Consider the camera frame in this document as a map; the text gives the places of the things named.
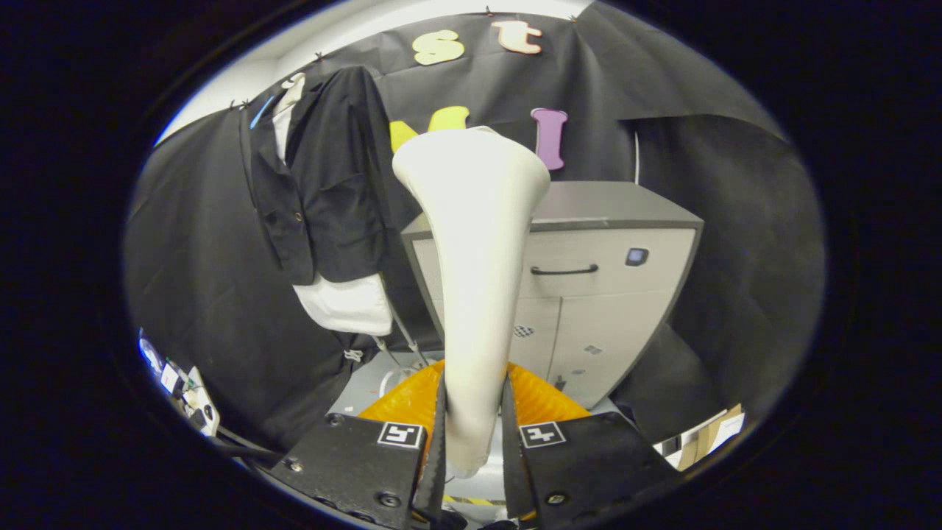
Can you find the black suit jacket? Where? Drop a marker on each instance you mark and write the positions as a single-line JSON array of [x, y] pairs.
[[338, 191]]

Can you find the cardboard box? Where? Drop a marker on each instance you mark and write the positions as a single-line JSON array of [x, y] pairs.
[[699, 442]]

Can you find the row of black clips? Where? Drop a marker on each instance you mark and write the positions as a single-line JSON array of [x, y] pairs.
[[488, 11]]

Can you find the grey steamer stand pole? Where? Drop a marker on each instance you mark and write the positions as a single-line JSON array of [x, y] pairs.
[[405, 331]]

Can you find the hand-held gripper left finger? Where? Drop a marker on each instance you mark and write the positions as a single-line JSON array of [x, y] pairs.
[[434, 482]]

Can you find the white power strip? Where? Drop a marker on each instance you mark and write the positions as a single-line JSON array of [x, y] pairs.
[[202, 405]]

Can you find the white cloth panel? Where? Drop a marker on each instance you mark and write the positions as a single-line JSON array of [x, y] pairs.
[[346, 305]]

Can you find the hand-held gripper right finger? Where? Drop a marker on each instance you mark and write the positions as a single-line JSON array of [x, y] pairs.
[[514, 478]]

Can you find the grey cabinet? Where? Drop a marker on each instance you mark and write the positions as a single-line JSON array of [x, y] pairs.
[[611, 324]]

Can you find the cream plastic hanger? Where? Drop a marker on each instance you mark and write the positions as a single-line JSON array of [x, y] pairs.
[[292, 92]]

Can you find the black backdrop cloth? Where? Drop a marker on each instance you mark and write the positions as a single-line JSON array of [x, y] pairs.
[[736, 258]]

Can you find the white garment steamer head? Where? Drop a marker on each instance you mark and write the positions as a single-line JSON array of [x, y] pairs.
[[478, 294]]

